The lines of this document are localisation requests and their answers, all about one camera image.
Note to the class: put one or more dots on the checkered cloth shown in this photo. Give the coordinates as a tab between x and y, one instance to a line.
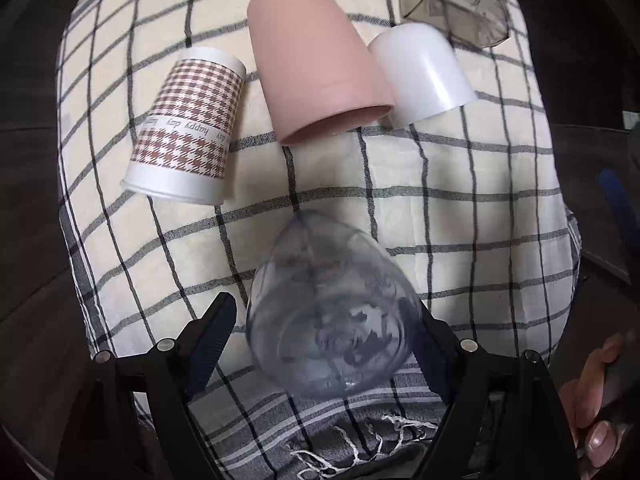
450	200

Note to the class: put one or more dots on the white plastic cup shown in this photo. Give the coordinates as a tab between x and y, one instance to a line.
425	72

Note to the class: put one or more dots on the houndstooth paper cup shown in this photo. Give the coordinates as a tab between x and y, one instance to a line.
192	120

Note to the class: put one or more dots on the pink cup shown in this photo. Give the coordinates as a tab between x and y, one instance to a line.
315	60

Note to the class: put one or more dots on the clear glass cup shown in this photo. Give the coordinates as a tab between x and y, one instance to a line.
330	310

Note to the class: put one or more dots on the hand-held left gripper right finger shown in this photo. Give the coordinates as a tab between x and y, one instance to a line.
442	356

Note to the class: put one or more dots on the person's right hand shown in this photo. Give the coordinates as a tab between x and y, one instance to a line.
587	385

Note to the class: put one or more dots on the smoky transparent cup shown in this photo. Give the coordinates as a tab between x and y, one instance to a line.
460	5

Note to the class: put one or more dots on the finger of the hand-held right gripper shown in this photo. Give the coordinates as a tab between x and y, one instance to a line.
613	197

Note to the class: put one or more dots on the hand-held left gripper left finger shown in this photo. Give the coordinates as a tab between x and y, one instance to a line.
212	340

